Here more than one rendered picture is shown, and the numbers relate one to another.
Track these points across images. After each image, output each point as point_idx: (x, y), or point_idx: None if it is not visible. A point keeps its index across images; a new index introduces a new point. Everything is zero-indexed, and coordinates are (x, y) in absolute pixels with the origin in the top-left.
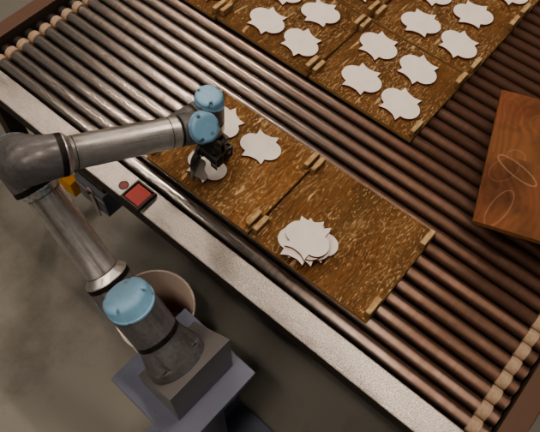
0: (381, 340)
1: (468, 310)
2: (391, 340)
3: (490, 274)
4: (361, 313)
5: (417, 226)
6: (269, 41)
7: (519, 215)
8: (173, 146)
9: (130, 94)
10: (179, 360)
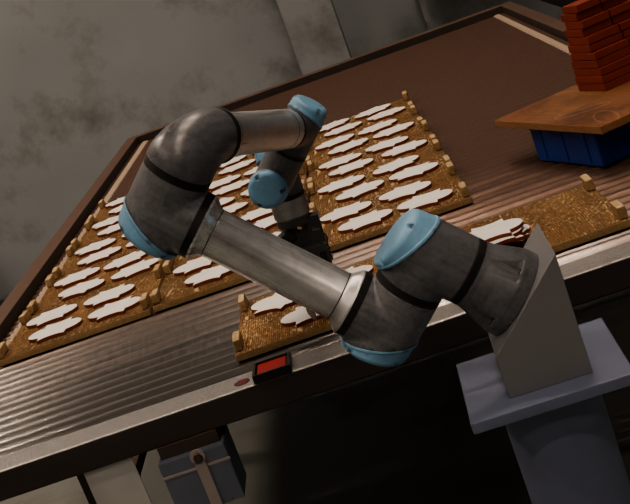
0: None
1: None
2: None
3: None
4: (616, 221)
5: (567, 192)
6: (235, 275)
7: (626, 107)
8: (298, 126)
9: (139, 377)
10: (517, 249)
